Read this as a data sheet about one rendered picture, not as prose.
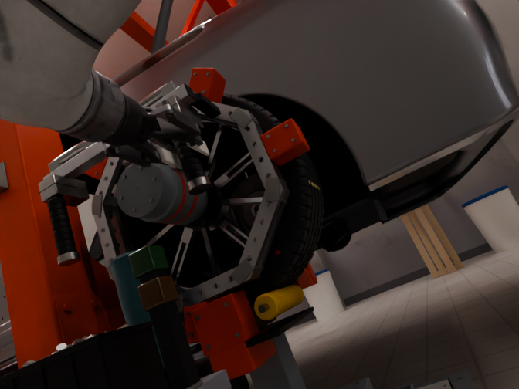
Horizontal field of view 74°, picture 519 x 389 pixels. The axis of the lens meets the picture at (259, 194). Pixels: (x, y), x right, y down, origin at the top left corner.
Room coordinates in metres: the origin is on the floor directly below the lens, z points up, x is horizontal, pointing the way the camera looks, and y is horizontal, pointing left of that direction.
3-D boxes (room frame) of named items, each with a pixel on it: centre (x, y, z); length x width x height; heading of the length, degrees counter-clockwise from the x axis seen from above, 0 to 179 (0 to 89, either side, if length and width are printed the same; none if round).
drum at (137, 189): (0.80, 0.22, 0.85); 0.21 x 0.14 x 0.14; 164
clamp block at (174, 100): (0.63, 0.09, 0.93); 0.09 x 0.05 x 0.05; 164
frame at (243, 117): (0.87, 0.20, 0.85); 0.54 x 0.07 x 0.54; 74
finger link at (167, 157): (0.60, 0.13, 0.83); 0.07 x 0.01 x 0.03; 164
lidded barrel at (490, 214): (4.81, -2.77, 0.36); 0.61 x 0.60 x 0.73; 159
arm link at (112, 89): (0.37, 0.16, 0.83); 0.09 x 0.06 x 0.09; 74
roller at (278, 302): (0.93, 0.05, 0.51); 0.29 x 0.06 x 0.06; 164
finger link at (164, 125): (0.50, 0.10, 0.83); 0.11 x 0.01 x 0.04; 148
